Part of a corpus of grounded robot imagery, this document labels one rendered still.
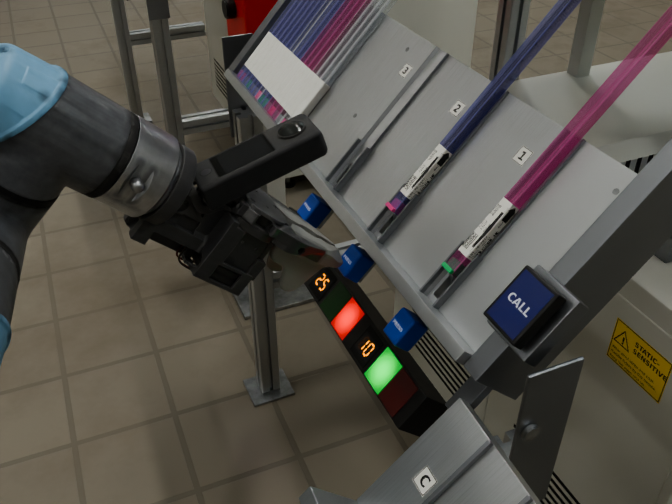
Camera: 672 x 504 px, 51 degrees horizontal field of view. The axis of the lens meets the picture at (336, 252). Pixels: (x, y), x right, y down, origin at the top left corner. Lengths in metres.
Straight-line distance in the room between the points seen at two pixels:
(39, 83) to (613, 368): 0.74
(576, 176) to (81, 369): 1.29
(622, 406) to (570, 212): 0.43
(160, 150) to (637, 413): 0.66
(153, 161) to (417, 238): 0.26
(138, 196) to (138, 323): 1.21
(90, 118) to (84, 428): 1.09
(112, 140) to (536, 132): 0.36
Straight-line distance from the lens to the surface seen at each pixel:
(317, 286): 0.77
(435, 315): 0.61
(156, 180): 0.57
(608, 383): 0.99
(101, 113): 0.56
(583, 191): 0.61
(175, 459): 1.47
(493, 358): 0.58
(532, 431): 0.58
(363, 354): 0.70
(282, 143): 0.61
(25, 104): 0.53
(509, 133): 0.68
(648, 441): 0.98
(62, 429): 1.58
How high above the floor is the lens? 1.13
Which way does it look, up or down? 36 degrees down
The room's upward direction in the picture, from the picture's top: straight up
